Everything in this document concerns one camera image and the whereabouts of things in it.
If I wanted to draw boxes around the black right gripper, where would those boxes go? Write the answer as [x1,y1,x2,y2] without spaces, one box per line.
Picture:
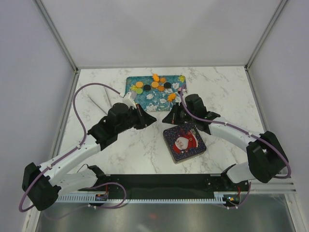
[162,102,196,126]

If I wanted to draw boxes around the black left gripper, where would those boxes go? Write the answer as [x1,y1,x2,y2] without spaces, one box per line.
[116,104,157,134]

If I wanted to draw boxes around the gold tin lid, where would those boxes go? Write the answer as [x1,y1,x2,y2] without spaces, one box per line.
[163,122,207,164]

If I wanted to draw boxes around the dark cookie tin box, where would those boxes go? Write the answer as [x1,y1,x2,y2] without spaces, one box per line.
[170,151,206,164]

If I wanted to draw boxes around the metal tongs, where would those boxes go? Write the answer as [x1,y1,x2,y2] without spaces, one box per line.
[87,86,112,115]

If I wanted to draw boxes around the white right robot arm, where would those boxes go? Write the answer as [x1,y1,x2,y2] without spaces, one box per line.
[162,94,291,191]

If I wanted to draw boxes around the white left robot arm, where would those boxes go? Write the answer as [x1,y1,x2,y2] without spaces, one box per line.
[22,103,157,211]

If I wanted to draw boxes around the orange fish cookie centre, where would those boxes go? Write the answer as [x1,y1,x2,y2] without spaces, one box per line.
[168,93,176,102]

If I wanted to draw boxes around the orange fish cookie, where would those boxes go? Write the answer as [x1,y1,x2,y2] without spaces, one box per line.
[168,93,176,102]
[153,73,160,82]

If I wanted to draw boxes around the green round cookie tray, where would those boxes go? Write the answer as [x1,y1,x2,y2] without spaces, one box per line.
[135,88,143,94]

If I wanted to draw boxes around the teal floral tray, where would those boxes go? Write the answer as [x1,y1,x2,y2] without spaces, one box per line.
[125,75,186,112]

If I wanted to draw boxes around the black round cookie left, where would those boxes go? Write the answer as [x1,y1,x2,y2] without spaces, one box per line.
[143,85,151,91]

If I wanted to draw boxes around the black round cookie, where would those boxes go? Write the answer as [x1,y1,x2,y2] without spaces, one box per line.
[164,82,171,89]
[143,85,151,91]

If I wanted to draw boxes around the black round cookie right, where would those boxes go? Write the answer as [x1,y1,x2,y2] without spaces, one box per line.
[164,82,171,89]

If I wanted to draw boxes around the orange round cookie left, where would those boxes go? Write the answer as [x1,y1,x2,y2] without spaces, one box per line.
[135,82,143,88]

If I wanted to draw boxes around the orange round cookie centre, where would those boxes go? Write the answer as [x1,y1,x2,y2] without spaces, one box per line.
[151,82,159,88]

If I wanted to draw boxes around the orange round cookie top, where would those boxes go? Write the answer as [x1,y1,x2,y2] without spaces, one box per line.
[160,77,166,83]

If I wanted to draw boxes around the orange fish cookie top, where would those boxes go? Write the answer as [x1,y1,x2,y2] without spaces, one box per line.
[153,73,160,82]

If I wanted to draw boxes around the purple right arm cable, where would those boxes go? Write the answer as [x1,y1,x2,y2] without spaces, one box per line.
[180,84,292,178]

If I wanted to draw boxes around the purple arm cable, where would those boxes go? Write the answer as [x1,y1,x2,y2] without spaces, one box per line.
[180,84,292,178]
[18,83,125,213]

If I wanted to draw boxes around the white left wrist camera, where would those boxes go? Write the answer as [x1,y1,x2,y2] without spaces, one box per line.
[122,91,137,108]

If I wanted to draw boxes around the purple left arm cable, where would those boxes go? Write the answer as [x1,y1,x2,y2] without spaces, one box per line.
[18,83,125,213]

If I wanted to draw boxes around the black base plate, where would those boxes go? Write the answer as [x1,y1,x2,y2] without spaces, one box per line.
[93,174,249,198]

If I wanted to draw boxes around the white slotted cable duct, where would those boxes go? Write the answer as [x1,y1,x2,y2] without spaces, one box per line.
[56,191,226,204]

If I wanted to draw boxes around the aluminium frame rail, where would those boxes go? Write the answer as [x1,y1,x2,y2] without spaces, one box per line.
[251,178,296,194]

